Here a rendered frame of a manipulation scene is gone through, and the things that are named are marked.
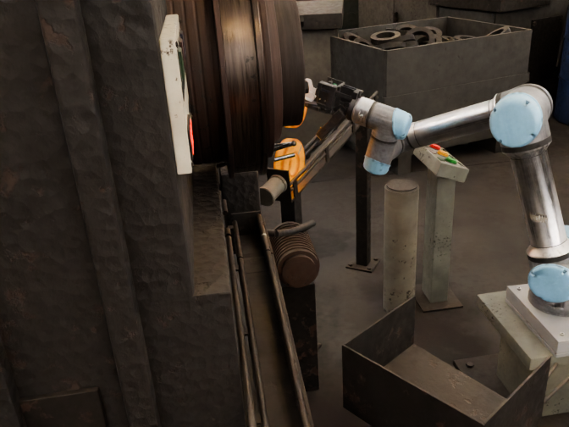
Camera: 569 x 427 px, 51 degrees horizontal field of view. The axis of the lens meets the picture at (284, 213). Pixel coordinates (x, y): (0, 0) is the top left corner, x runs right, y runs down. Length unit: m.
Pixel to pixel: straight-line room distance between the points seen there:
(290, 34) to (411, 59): 2.36
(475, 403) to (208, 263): 0.52
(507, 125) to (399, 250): 0.84
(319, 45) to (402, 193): 1.99
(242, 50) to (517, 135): 0.73
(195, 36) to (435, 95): 2.65
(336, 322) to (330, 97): 0.97
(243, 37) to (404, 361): 0.66
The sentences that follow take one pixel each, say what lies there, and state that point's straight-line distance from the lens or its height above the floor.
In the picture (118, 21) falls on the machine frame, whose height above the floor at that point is 1.27.
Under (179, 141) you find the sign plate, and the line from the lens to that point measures 0.82.
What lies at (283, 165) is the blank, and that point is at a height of 0.73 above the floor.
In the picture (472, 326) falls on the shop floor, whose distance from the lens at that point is 2.35.
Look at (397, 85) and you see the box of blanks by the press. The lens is 3.45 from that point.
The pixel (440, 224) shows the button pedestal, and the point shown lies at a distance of 2.27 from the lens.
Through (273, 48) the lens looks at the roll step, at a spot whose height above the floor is 1.16.
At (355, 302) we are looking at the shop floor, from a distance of 2.44.
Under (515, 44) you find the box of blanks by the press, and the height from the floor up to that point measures 0.67.
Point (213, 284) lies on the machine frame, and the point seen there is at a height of 0.87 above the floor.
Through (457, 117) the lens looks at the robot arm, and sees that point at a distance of 1.72.
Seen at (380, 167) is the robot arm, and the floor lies 0.74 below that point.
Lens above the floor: 1.35
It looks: 25 degrees down
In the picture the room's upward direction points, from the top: 4 degrees counter-clockwise
